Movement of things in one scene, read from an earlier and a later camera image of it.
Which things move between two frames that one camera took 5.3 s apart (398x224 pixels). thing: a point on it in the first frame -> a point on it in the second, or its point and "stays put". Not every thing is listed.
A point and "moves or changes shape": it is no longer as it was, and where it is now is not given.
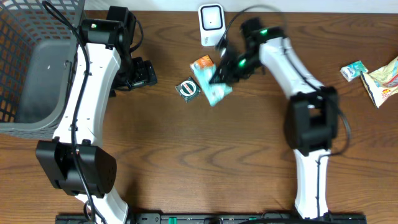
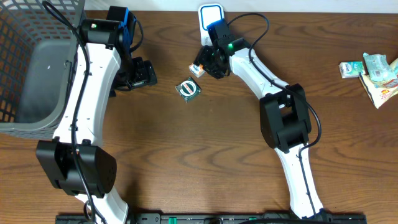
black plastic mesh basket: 38,46 stays put
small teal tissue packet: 353,71 moves or changes shape
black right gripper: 229,71 -> 213,72
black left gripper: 142,76 stays put
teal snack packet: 213,92 -> 379,68
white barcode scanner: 212,23 stays put
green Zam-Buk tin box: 188,89 stays put
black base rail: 216,218 stays put
